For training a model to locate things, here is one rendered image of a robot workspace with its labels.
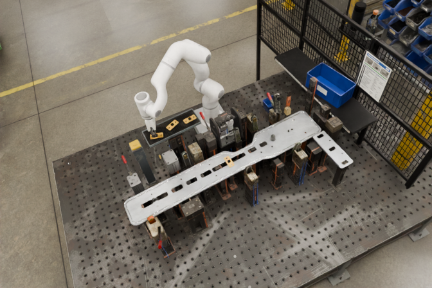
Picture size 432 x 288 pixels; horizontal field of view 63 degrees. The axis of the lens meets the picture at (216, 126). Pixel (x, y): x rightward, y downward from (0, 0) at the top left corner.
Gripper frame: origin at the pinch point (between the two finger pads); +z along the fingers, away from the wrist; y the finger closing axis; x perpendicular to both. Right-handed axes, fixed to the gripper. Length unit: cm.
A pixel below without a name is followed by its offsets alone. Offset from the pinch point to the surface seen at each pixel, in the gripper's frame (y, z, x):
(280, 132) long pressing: 2, 23, 82
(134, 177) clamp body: 21.9, 16.3, -16.9
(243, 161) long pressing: 20, 23, 52
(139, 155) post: 6.9, 14.4, -13.0
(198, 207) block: 47, 20, 21
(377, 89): -2, -1, 144
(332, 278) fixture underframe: 77, 121, 109
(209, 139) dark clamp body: 3.8, 14.8, 33.4
